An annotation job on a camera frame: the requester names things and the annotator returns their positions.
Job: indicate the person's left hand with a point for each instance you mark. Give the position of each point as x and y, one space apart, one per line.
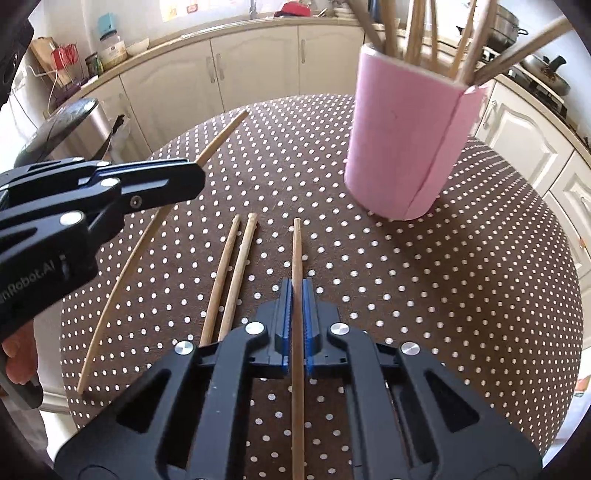
21 360

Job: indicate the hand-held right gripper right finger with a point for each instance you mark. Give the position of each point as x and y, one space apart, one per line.
308 318

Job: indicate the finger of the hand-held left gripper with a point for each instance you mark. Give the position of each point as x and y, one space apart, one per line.
55 177
171 180

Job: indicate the light wooden chopstick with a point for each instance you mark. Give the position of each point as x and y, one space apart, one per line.
210 150
237 277
221 277
298 249

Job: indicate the teal box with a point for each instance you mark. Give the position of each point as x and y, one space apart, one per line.
106 23

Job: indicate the wooden cutting board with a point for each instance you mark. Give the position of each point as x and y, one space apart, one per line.
41 50

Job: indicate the black gas stove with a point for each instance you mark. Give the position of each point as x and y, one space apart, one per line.
547 100

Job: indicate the pink cylindrical cup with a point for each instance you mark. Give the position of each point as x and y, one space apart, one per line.
397 152

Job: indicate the small dark jar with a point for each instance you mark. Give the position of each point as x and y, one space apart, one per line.
93 64

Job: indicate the cream kitchen base cabinets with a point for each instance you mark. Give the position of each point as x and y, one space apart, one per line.
258 69

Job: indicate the small white bowl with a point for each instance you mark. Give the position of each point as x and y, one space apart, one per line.
137 46

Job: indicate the bunch of wooden chopsticks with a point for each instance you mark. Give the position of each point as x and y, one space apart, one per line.
414 32

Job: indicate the round polka-dot brown table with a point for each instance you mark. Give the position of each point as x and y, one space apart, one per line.
438 300

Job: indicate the clear jar with dark lid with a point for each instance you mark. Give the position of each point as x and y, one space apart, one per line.
113 53

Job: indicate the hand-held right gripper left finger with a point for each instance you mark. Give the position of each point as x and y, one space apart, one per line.
287 318

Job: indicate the red cloth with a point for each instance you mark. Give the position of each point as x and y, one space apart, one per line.
295 8

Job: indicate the steel trash can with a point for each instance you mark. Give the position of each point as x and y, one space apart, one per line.
60 124

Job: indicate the large steel pot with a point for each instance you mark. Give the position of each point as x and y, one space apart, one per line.
505 32

